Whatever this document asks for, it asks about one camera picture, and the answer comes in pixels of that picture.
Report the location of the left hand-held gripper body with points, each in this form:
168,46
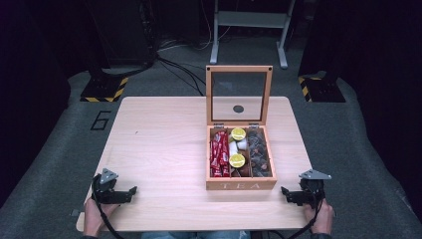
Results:
105,186

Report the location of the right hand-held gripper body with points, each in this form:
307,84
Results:
313,189

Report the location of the wooden tea box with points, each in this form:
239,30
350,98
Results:
240,184

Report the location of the person's left hand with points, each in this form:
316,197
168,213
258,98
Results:
94,217

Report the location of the person's right hand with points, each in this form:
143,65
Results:
323,215

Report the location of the pile of dark tea bags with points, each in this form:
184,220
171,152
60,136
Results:
259,152

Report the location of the white creamer cup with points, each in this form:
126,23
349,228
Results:
233,148
242,144

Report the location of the bundle of red sachets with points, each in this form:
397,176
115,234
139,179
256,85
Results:
219,152

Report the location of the black stand base hazard stripes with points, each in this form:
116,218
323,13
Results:
104,88
320,88

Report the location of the grey metal stand frame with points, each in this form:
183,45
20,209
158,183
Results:
252,20

